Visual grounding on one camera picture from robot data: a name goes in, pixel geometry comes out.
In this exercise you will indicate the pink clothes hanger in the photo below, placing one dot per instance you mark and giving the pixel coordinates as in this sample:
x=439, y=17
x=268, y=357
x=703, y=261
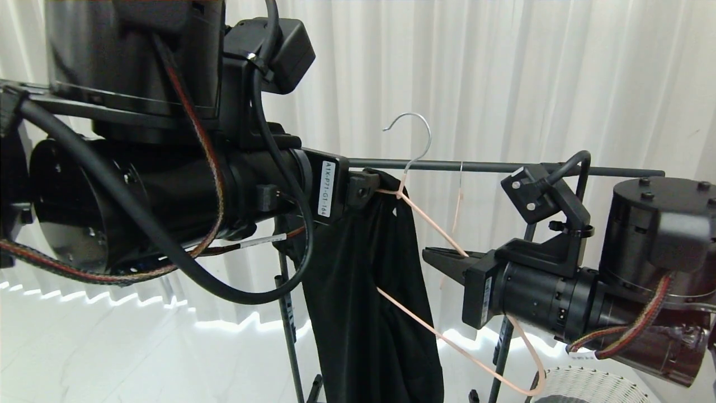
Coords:
x=458, y=207
x=433, y=224

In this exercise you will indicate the black clothes rack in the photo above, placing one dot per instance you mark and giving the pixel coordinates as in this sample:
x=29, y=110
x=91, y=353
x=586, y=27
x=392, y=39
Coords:
x=492, y=167

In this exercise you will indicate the white laundry basket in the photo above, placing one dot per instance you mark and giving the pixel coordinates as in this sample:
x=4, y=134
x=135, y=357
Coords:
x=593, y=386

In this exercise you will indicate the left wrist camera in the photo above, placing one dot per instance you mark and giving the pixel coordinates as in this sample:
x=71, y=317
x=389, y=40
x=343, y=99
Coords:
x=285, y=53

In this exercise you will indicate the black garment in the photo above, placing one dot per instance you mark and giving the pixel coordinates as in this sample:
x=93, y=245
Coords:
x=358, y=313

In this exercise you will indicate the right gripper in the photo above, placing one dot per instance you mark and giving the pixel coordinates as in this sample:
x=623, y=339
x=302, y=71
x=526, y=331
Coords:
x=537, y=302

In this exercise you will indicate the white curtain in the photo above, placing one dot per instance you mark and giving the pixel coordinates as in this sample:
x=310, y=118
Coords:
x=503, y=67

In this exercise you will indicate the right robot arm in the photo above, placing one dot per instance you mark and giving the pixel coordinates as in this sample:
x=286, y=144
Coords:
x=660, y=235

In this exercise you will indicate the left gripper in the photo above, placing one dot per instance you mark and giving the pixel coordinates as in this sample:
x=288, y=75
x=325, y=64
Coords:
x=246, y=179

